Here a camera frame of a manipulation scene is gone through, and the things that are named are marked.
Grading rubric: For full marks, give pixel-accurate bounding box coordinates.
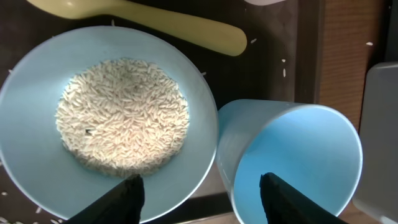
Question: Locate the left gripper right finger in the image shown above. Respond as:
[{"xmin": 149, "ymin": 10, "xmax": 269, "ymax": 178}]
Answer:
[{"xmin": 259, "ymin": 172, "xmax": 346, "ymax": 224}]

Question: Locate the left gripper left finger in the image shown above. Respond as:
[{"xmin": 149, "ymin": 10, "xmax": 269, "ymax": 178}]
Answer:
[{"xmin": 65, "ymin": 175, "xmax": 145, "ymax": 224}]

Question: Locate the light blue plastic cup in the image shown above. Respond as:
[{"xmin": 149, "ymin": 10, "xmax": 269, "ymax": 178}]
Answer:
[{"xmin": 216, "ymin": 100, "xmax": 363, "ymax": 223}]

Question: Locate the light blue rice bowl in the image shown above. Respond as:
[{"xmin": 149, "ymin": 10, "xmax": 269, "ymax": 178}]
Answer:
[{"xmin": 1, "ymin": 26, "xmax": 218, "ymax": 223}]

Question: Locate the pink plastic cup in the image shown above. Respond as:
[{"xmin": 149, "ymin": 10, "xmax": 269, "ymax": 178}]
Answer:
[{"xmin": 244, "ymin": 0, "xmax": 285, "ymax": 6}]

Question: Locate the grey dishwasher rack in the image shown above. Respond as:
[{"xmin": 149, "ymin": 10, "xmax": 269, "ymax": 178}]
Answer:
[{"xmin": 353, "ymin": 62, "xmax": 397, "ymax": 223}]

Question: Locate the yellow plastic spoon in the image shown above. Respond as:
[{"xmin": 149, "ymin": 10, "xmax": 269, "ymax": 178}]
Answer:
[{"xmin": 28, "ymin": 0, "xmax": 247, "ymax": 56}]

